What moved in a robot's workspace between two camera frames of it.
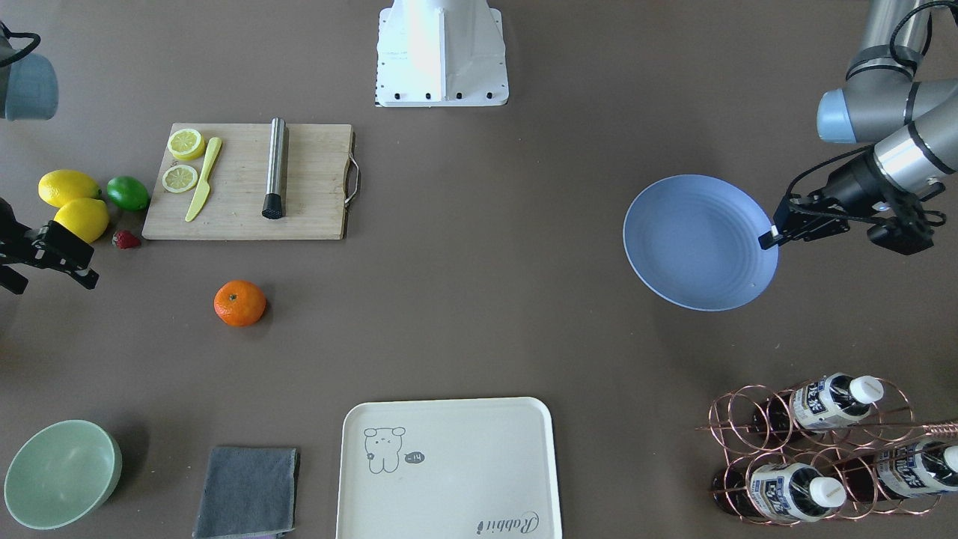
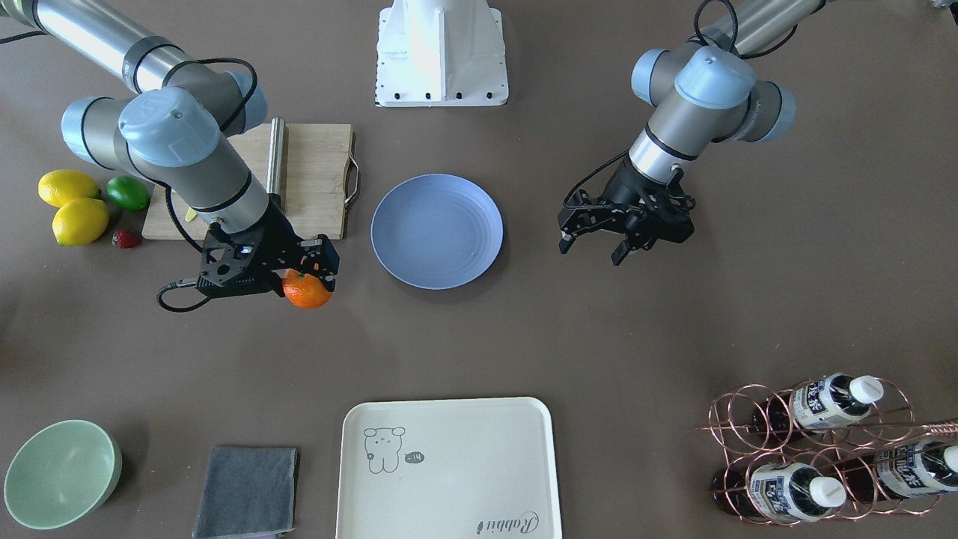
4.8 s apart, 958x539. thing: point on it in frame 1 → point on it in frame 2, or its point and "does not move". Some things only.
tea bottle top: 831,400 does not move
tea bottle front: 791,491 does not move
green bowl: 59,472 does not move
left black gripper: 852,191 → 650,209
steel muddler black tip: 272,207 does not move
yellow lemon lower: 87,217 does not move
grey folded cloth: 248,492 does not move
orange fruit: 239,303 → 305,290
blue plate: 694,242 → 437,231
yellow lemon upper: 59,186 does not move
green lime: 129,192 does not move
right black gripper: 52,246 → 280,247
